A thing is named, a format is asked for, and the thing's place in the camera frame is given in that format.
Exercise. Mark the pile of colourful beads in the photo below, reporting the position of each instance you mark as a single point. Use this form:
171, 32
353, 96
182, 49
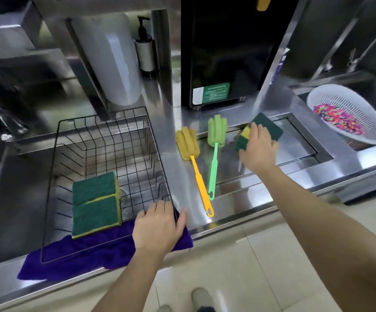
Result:
337, 118

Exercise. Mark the person's left middle finger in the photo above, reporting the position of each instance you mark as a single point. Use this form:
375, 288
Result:
160, 211

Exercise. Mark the chrome faucet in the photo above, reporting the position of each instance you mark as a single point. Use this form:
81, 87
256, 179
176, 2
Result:
2, 120

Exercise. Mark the person's right forearm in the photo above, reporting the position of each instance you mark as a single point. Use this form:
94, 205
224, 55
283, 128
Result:
321, 237

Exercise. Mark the purple cloth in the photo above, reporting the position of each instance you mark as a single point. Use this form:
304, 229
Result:
87, 253

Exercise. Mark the stainless steel shelf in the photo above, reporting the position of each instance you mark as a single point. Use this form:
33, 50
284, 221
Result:
15, 45

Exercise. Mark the black cabinet appliance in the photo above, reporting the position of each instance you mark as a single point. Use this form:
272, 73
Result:
230, 48

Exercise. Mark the white plastic film roll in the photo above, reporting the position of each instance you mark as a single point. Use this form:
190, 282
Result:
113, 58

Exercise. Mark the person's left hand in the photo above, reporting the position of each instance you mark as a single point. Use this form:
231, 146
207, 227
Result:
155, 233

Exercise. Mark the person's left forearm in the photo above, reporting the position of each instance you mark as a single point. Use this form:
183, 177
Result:
127, 285

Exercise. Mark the green yellow scouring sponge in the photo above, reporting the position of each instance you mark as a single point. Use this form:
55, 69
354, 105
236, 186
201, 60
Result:
93, 187
95, 217
270, 126

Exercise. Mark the person's right hand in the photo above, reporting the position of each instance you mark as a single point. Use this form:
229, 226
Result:
258, 152

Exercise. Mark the green sponge bottle brush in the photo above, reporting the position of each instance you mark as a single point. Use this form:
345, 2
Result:
217, 129

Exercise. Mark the person's left thumb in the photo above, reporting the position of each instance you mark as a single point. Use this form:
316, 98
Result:
181, 222

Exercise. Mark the white plastic colander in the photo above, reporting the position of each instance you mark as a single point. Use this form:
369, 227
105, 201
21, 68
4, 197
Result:
366, 110

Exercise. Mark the person's grey shoe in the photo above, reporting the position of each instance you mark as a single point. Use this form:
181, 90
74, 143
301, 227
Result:
202, 298
164, 308

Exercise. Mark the yellow plastic object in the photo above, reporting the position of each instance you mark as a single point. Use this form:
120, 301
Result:
263, 2

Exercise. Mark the yellow sponge bottle brush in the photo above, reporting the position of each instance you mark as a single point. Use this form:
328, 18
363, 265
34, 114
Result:
188, 144

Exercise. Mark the person's right thumb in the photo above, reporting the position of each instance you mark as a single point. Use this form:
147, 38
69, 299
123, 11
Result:
244, 155

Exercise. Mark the person's left little finger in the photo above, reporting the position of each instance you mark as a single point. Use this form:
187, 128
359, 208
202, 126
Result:
140, 219

